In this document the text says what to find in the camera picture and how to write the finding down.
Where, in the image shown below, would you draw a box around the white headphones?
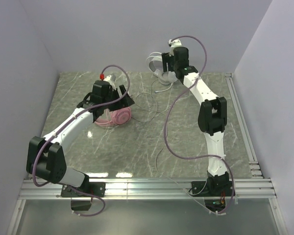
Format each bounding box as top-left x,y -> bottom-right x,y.
146,52 -> 178,94

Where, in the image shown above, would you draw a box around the pink headphones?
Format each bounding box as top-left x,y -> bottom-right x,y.
95,107 -> 131,127

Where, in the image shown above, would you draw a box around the pink headphone cable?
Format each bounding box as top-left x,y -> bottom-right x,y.
102,107 -> 118,127

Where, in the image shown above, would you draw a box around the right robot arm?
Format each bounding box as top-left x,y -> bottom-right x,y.
161,46 -> 230,193

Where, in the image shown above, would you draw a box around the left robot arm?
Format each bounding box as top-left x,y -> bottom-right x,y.
26,79 -> 134,190

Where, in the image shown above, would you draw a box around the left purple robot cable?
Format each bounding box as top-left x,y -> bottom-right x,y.
31,64 -> 131,217

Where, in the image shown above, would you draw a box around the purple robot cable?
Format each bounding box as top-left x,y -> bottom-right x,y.
31,64 -> 131,217
163,35 -> 236,216

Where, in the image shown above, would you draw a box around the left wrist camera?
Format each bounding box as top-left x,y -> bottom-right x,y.
99,74 -> 116,90

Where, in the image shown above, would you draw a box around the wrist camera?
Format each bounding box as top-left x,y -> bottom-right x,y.
99,74 -> 116,90
168,39 -> 182,56

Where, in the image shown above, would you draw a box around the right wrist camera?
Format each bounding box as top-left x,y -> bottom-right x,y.
168,39 -> 182,56

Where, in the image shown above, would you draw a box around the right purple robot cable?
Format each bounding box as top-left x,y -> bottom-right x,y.
163,35 -> 236,216

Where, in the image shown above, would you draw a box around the front aluminium rail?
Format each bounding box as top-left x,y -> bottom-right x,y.
18,178 -> 277,200

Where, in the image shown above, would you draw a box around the aluminium rail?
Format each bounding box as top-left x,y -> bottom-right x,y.
225,73 -> 263,178
18,178 -> 277,200

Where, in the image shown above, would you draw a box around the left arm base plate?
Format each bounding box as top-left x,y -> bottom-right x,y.
60,182 -> 106,198

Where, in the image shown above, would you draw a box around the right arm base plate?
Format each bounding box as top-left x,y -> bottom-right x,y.
187,180 -> 212,197

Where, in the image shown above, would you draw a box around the right aluminium rail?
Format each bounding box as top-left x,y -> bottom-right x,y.
225,73 -> 263,178

